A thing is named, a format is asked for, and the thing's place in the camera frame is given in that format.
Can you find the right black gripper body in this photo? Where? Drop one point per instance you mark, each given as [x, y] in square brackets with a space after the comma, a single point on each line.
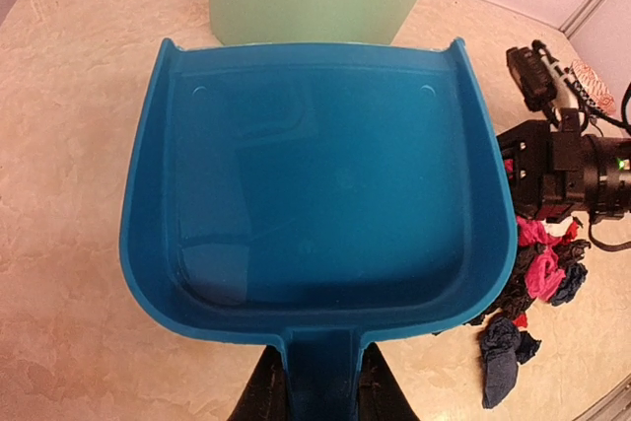
[553, 174]

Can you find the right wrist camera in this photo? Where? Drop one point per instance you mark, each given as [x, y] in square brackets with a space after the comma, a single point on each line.
[541, 80]

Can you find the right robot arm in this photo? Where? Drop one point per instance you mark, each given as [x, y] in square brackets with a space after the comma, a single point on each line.
[616, 178]

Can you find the blue dustpan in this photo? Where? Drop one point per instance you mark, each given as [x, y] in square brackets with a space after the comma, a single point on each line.
[315, 198]

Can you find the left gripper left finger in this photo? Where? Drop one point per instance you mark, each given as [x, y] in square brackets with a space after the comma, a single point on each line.
[264, 397]

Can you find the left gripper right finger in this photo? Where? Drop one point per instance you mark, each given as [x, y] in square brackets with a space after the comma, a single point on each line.
[380, 397]

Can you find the red patterned bowl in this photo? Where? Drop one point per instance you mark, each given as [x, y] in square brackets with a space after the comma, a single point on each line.
[589, 83]

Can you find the navy scrap front centre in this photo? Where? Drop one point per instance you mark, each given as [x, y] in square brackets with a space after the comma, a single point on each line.
[503, 349]

